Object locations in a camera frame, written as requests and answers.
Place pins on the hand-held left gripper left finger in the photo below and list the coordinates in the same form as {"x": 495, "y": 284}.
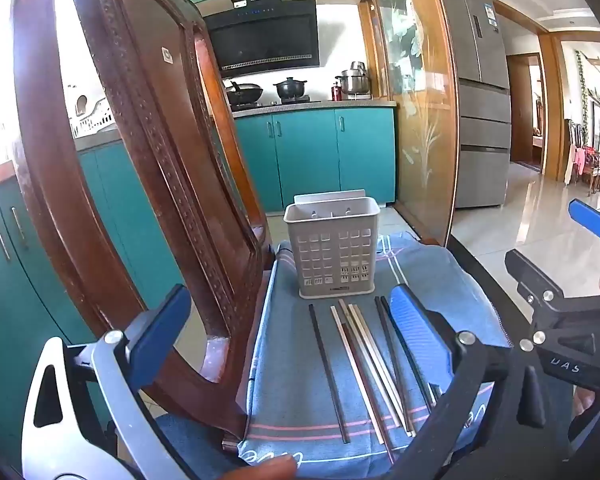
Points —
{"x": 161, "y": 330}

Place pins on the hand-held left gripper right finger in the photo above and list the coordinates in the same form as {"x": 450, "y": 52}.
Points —
{"x": 420, "y": 332}

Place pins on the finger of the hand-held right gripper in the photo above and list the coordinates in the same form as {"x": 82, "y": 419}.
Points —
{"x": 594, "y": 220}
{"x": 530, "y": 272}

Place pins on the black chopstick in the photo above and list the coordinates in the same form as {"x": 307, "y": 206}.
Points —
{"x": 391, "y": 355}
{"x": 327, "y": 370}
{"x": 412, "y": 360}

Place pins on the brown chopstick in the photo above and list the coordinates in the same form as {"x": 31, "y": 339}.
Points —
{"x": 375, "y": 417}

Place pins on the grey plastic utensil basket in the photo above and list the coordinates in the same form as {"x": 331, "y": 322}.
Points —
{"x": 330, "y": 245}

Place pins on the person's left hand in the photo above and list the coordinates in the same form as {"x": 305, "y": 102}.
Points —
{"x": 260, "y": 470}

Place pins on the wooden dining chairs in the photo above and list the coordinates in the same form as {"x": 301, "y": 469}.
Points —
{"x": 587, "y": 165}

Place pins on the blue denim cloth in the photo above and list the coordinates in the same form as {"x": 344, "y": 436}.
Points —
{"x": 195, "y": 445}

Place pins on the green hanging vine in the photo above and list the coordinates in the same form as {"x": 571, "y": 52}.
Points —
{"x": 583, "y": 95}

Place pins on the blue striped towel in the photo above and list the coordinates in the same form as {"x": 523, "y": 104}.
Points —
{"x": 300, "y": 390}

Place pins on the teal side cabinets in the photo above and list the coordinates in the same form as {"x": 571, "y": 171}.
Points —
{"x": 15, "y": 280}

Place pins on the grey refrigerator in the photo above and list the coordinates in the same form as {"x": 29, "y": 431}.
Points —
{"x": 480, "y": 110}

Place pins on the etched glass sliding door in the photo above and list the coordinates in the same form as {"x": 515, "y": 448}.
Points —
{"x": 420, "y": 110}

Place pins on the teal base cabinets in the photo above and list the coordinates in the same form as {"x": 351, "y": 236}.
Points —
{"x": 325, "y": 155}

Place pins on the white dish rack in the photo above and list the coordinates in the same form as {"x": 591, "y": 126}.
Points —
{"x": 92, "y": 115}

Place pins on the carved wooden chair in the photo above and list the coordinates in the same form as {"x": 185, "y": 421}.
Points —
{"x": 130, "y": 85}

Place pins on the gas stove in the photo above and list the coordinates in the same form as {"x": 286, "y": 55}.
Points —
{"x": 270, "y": 105}

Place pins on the black wok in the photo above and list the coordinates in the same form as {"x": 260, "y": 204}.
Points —
{"x": 244, "y": 93}

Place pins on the red bottle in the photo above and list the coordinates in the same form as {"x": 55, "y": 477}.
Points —
{"x": 336, "y": 92}

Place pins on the large steel pot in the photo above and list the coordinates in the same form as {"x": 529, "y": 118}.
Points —
{"x": 355, "y": 84}

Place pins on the small steel pot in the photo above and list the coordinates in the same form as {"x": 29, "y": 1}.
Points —
{"x": 358, "y": 67}

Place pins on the black cooking pot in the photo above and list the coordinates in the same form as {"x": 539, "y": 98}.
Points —
{"x": 291, "y": 90}

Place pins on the black range hood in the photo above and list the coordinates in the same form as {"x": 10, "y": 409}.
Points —
{"x": 265, "y": 35}

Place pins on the wooden door frame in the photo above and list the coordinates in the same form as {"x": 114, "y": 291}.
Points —
{"x": 550, "y": 110}

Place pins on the white wall socket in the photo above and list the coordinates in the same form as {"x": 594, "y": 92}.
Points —
{"x": 167, "y": 55}

